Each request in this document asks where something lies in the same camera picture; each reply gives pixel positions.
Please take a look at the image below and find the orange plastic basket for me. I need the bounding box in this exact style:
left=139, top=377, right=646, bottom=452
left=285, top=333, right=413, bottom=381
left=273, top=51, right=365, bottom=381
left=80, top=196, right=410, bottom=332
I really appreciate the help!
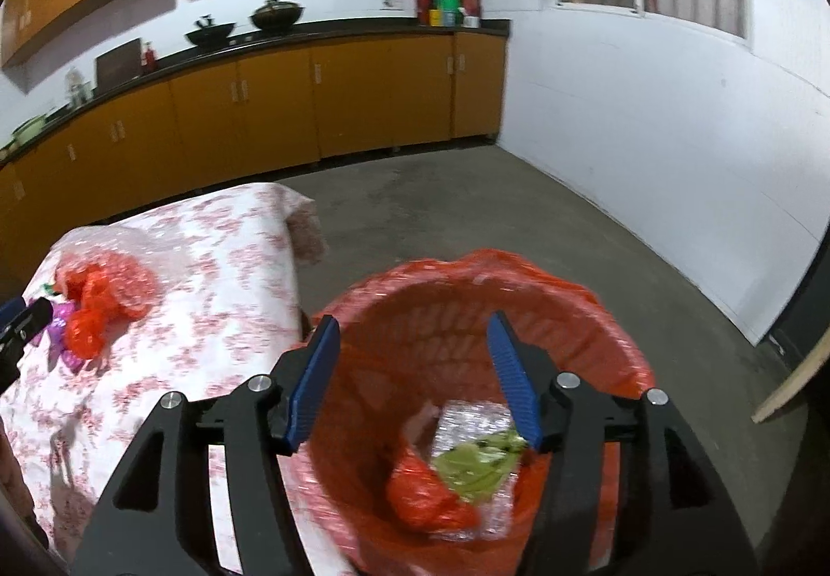
left=295, top=248, right=659, bottom=576
left=311, top=265, right=649, bottom=576

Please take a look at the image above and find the brown cutting board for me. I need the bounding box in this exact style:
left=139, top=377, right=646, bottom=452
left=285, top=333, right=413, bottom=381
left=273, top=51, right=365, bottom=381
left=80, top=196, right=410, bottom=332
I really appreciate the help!
left=96, top=38, right=144, bottom=88

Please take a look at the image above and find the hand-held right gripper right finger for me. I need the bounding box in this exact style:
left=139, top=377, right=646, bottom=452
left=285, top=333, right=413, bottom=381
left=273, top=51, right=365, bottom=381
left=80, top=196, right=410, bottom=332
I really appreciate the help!
left=486, top=310, right=761, bottom=576

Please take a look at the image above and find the green basin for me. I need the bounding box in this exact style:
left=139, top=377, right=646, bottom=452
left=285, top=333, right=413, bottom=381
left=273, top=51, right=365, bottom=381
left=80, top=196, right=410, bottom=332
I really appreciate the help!
left=13, top=118, right=49, bottom=146

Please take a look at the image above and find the long red plastic bag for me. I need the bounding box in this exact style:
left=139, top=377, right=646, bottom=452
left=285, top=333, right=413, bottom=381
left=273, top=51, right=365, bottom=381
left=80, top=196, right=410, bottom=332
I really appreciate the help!
left=387, top=445, right=482, bottom=535

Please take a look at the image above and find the black wok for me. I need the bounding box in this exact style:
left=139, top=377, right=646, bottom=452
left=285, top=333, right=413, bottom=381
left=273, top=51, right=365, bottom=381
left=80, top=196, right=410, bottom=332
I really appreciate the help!
left=185, top=17, right=238, bottom=47

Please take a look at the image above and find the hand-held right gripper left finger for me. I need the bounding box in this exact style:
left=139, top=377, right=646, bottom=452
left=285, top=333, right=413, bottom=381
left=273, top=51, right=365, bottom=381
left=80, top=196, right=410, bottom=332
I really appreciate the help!
left=70, top=315, right=342, bottom=576

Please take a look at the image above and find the wooden frame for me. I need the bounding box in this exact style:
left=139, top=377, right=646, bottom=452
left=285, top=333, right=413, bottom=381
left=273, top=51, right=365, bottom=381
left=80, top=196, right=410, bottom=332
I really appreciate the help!
left=752, top=349, right=821, bottom=423

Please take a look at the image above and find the floral tablecloth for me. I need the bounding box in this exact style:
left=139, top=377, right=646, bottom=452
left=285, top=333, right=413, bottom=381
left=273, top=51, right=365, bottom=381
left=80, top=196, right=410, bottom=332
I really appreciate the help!
left=0, top=182, right=328, bottom=576

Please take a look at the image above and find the bubble wrap sheet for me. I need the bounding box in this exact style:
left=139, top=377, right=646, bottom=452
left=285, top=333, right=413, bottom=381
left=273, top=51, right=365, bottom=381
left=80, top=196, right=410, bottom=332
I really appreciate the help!
left=398, top=400, right=523, bottom=546

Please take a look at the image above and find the black pot with lid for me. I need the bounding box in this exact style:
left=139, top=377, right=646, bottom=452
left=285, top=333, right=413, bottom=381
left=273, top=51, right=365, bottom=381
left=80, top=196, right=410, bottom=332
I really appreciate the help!
left=250, top=0, right=306, bottom=31

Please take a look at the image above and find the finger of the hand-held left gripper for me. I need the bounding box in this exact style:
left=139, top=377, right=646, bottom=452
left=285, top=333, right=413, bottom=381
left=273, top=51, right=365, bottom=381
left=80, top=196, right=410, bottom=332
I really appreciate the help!
left=0, top=297, right=53, bottom=386

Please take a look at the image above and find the black kitchen countertop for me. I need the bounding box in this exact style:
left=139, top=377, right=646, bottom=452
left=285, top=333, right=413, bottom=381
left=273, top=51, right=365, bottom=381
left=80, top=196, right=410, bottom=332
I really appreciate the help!
left=0, top=19, right=512, bottom=162

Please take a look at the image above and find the purple plastic bag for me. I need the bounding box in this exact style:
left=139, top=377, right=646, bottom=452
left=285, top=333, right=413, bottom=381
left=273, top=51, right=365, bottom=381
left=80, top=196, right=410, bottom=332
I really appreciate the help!
left=44, top=300, right=88, bottom=371

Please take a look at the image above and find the dark door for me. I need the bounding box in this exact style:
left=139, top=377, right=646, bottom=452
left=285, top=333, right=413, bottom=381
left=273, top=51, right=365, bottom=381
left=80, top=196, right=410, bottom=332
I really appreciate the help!
left=755, top=265, right=830, bottom=576

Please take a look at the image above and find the row of wooden base cabinets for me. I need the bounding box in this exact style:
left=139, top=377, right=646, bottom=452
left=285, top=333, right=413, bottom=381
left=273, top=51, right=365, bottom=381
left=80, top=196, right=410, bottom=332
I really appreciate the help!
left=0, top=28, right=508, bottom=253

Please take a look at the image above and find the olive green plastic bag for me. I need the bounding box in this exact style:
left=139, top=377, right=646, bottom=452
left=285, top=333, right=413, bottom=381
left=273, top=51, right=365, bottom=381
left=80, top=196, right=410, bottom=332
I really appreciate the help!
left=431, top=428, right=525, bottom=504

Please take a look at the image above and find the clear plastic film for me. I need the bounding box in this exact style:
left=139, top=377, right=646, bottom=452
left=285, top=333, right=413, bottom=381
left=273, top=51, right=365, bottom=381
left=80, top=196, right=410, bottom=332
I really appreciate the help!
left=52, top=226, right=160, bottom=321

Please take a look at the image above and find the clear bag with jar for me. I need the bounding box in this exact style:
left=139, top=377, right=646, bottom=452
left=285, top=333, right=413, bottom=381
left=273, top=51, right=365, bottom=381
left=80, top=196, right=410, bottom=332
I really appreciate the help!
left=65, top=67, right=92, bottom=104

